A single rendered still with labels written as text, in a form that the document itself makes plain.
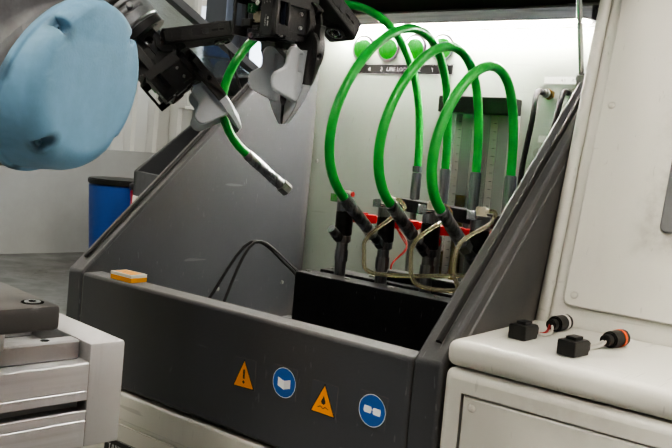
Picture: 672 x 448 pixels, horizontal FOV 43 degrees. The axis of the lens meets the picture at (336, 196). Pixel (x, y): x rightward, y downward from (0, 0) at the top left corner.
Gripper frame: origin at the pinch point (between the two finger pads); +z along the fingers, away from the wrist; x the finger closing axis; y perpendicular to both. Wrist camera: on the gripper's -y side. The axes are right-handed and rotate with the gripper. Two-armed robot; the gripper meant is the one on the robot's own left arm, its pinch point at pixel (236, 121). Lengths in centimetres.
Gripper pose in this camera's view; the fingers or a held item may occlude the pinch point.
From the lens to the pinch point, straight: 132.1
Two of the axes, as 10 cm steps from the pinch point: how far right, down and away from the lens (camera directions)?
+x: 2.9, -1.5, -9.5
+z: 6.5, 7.6, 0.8
